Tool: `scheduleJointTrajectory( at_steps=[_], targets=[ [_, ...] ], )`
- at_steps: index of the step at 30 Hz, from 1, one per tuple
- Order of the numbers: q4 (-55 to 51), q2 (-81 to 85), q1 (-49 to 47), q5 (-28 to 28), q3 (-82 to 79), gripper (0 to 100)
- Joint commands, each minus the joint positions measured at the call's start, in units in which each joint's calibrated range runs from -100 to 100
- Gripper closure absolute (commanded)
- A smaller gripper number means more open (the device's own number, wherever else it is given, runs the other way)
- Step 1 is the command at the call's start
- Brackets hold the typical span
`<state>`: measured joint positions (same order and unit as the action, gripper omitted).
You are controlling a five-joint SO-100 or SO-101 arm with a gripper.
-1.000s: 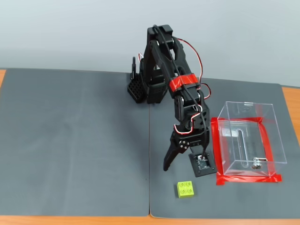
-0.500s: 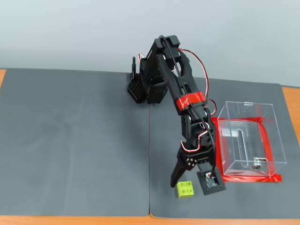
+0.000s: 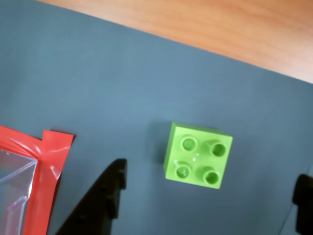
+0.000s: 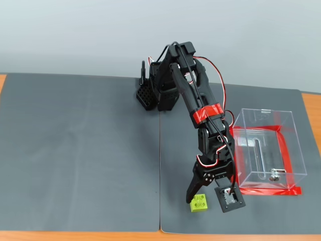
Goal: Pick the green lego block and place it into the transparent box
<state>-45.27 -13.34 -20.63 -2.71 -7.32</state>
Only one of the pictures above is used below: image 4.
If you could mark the black perforated base clamp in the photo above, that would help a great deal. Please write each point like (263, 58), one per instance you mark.
(145, 96)

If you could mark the small silver hinge plate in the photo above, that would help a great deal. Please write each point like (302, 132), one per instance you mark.
(245, 142)

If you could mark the red tape strip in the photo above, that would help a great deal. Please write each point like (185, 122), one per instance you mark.
(270, 192)
(239, 155)
(286, 155)
(258, 127)

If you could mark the small metal bolt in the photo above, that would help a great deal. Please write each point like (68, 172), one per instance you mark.
(275, 174)

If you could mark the transparent acrylic box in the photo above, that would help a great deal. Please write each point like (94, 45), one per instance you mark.
(265, 120)

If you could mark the grey mat without box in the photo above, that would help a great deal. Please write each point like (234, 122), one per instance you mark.
(75, 150)

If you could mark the green lego block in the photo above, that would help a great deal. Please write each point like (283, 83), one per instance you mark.
(199, 203)

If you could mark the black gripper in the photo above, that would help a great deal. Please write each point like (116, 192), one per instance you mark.
(217, 168)

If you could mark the red tape band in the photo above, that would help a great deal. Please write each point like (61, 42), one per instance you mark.
(208, 114)

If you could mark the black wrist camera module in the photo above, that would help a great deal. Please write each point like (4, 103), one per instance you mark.
(232, 202)

